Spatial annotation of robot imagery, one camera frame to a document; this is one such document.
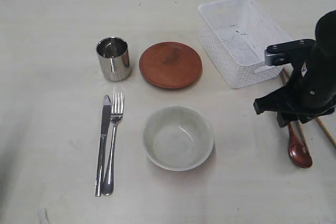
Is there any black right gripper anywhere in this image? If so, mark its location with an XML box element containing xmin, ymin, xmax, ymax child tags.
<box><xmin>253</xmin><ymin>48</ymin><xmax>335</xmax><ymax>127</ymax></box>

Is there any wooden chopstick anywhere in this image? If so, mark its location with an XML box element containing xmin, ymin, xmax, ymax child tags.
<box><xmin>280</xmin><ymin>69</ymin><xmax>308</xmax><ymax>148</ymax></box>
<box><xmin>282</xmin><ymin>68</ymin><xmax>335</xmax><ymax>148</ymax></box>

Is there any dark red wooden spoon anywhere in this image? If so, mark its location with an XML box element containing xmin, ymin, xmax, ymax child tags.
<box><xmin>288</xmin><ymin>123</ymin><xmax>313</xmax><ymax>168</ymax></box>

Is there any white speckled ceramic bowl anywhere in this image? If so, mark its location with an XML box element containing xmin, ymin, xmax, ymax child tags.
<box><xmin>142</xmin><ymin>105</ymin><xmax>215</xmax><ymax>172</ymax></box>

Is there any brown wooden plate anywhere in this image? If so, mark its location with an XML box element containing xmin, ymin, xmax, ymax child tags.
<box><xmin>139</xmin><ymin>41</ymin><xmax>203</xmax><ymax>90</ymax></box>

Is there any silver metal fork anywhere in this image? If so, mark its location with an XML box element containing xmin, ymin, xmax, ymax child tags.
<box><xmin>102</xmin><ymin>91</ymin><xmax>124</xmax><ymax>196</ymax></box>

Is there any silver table knife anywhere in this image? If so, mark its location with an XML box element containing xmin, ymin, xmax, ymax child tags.
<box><xmin>95</xmin><ymin>94</ymin><xmax>111</xmax><ymax>197</ymax></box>

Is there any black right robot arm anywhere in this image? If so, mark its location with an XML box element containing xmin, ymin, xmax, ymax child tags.
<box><xmin>253</xmin><ymin>11</ymin><xmax>335</xmax><ymax>127</ymax></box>

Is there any white perforated plastic basket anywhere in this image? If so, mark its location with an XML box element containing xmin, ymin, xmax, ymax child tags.
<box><xmin>198</xmin><ymin>0</ymin><xmax>292</xmax><ymax>89</ymax></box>

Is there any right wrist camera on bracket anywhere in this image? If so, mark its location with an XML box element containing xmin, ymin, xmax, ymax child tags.
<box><xmin>264</xmin><ymin>39</ymin><xmax>316</xmax><ymax>69</ymax></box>

